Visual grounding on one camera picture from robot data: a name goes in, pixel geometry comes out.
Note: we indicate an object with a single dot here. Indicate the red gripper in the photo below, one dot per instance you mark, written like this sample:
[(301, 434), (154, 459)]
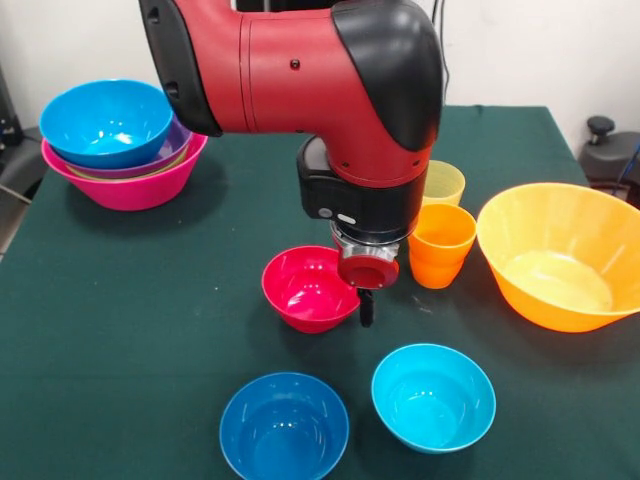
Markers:
[(367, 272)]

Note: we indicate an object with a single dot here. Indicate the small red plastic bowl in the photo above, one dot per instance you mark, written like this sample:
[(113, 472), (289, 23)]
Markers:
[(305, 295)]

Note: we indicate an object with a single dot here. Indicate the small dark blue bowl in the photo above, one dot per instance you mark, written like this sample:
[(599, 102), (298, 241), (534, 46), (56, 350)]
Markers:
[(285, 425)]

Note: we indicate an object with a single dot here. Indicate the green plastic bowl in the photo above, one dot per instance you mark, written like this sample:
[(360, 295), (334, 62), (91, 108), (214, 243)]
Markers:
[(175, 165)]

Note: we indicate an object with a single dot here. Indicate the purple plastic bowl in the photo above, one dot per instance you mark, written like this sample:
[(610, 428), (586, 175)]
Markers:
[(177, 142)]

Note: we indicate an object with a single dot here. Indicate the large pink plastic bowl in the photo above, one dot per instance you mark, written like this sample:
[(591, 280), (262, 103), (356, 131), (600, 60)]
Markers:
[(135, 195)]

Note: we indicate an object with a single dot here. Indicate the medium blue plastic bowl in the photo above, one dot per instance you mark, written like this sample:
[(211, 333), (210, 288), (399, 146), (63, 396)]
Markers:
[(107, 122)]

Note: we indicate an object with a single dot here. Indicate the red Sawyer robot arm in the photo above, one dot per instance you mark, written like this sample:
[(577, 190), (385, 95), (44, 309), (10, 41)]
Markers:
[(310, 75)]

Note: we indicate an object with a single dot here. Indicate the orange plastic cup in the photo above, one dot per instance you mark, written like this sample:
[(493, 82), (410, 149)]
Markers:
[(435, 272), (442, 232)]

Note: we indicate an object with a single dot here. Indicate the small light blue bowl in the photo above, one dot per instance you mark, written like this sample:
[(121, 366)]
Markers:
[(432, 400)]

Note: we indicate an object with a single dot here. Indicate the yellow plastic cup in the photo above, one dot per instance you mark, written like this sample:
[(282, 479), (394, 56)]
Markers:
[(445, 185)]

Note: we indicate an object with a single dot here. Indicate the large orange plastic bowl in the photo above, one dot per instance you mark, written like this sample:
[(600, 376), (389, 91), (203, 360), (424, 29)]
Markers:
[(560, 240)]

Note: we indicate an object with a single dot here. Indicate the dark green tablecloth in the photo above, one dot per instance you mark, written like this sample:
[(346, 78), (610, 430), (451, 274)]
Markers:
[(525, 150)]

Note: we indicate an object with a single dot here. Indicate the black equipment box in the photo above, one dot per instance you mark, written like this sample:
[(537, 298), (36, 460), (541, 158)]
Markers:
[(7, 110)]

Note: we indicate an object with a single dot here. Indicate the black pedestal leg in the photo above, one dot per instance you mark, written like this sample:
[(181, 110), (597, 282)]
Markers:
[(20, 155), (607, 155)]

